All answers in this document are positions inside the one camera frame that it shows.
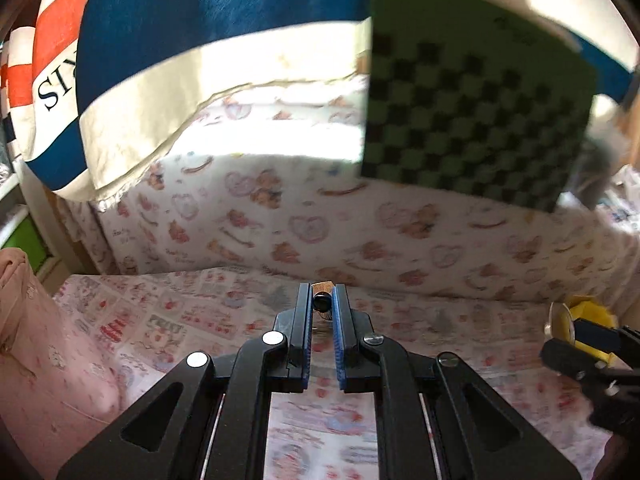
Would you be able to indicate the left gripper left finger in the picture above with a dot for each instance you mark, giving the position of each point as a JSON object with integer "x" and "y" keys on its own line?
{"x": 208, "y": 417}

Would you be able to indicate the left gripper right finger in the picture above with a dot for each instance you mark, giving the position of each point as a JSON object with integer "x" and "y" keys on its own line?
{"x": 436, "y": 418}

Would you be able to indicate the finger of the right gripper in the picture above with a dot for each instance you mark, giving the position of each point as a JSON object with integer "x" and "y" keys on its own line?
{"x": 599, "y": 341}

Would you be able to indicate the gold octagonal jewelry box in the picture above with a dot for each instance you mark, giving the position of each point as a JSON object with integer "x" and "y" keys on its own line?
{"x": 561, "y": 315}

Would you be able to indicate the pink blanket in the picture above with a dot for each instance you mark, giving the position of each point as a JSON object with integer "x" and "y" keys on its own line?
{"x": 57, "y": 392}

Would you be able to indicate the bear print cloth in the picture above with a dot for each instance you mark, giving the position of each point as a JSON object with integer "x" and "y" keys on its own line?
{"x": 268, "y": 178}

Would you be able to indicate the green checkered tissue box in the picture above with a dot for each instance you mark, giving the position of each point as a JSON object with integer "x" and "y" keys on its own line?
{"x": 468, "y": 97}

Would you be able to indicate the striped curtain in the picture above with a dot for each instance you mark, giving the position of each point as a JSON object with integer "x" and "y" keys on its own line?
{"x": 114, "y": 82}

